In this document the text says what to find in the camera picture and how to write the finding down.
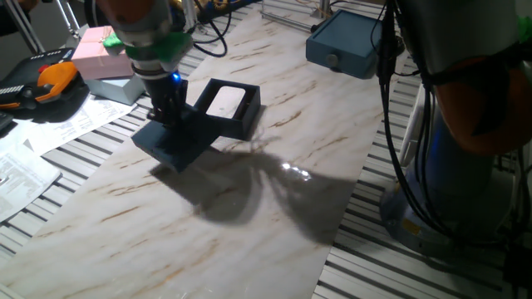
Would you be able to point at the pink gift box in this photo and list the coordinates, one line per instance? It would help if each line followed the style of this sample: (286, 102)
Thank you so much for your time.
(93, 60)

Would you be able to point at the teal drawer box with knob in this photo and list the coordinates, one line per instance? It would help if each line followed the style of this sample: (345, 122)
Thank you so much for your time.
(345, 41)

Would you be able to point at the large printed paper sheet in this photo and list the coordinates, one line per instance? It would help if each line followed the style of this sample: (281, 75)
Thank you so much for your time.
(79, 124)

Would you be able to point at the grey tripod leg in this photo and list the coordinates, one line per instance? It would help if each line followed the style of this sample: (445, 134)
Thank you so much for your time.
(25, 30)
(68, 12)

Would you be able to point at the small printed paper sheet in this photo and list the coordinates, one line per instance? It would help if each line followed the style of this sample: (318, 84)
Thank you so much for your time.
(21, 178)

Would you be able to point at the black orange teach pendant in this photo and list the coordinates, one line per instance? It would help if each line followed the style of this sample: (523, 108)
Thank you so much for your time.
(37, 81)

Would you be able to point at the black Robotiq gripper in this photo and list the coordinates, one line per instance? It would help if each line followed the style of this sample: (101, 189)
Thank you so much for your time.
(166, 89)

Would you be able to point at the white flat item with print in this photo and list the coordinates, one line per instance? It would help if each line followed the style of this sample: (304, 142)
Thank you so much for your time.
(226, 101)

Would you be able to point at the light blue gift box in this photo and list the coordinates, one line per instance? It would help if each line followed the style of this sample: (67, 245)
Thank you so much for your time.
(116, 89)

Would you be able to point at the marble pattern table mat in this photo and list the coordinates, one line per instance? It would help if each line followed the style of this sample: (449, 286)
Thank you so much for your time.
(166, 249)

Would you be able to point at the dark blue ribboned box lid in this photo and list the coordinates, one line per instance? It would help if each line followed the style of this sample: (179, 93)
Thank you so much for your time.
(178, 145)

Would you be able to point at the dark blue gift box base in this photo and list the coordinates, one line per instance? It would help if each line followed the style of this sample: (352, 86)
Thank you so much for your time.
(245, 124)

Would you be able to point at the metal rod stand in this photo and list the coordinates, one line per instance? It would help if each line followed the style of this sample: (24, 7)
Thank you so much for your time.
(324, 8)

